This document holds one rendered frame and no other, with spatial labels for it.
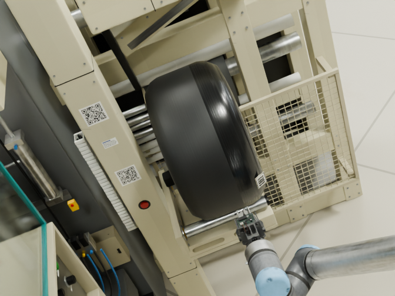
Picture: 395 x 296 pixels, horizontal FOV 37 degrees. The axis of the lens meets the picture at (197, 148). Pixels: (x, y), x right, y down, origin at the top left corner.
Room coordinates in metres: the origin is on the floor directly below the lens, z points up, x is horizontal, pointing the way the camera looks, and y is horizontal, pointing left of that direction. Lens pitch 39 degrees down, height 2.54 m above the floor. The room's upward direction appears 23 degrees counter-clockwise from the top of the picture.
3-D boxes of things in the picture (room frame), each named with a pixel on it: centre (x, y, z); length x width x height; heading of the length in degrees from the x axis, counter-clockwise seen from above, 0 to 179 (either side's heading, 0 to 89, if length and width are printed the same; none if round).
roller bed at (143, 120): (2.09, 0.21, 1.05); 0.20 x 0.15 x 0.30; 88
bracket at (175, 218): (1.71, 0.18, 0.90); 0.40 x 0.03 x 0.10; 178
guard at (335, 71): (2.02, -0.24, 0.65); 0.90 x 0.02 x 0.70; 88
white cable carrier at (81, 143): (1.66, 0.35, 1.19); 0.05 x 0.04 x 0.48; 178
